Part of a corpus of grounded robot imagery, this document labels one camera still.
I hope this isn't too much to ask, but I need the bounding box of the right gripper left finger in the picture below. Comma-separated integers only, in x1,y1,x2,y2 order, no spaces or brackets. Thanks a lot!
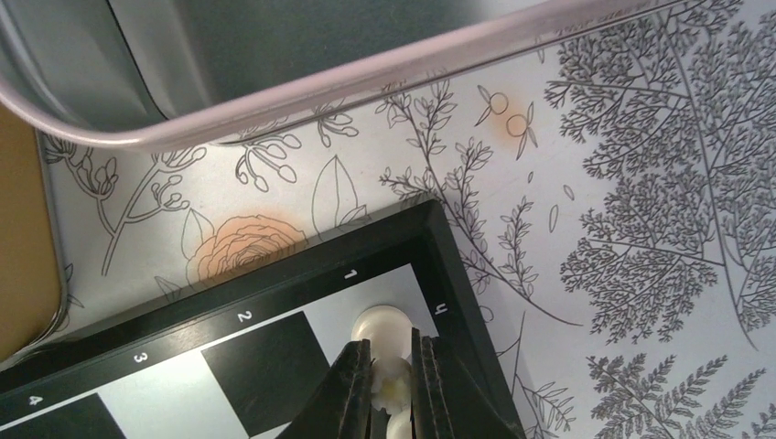
278,339,372,439

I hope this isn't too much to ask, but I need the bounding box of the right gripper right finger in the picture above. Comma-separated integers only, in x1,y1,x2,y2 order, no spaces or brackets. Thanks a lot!
410,328,521,439

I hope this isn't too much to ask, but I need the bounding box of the white chess piece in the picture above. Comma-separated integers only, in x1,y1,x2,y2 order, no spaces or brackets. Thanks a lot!
351,305,413,438

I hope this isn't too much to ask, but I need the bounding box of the black white chess board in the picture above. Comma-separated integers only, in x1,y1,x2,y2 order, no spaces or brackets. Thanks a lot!
1,200,524,438

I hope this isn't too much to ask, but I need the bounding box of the gold tin box with pieces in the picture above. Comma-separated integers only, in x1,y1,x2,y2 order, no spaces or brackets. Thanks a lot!
1,107,67,363

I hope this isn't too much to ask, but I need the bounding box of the floral patterned table mat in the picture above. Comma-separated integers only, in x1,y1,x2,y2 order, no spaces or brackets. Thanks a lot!
41,1,775,438

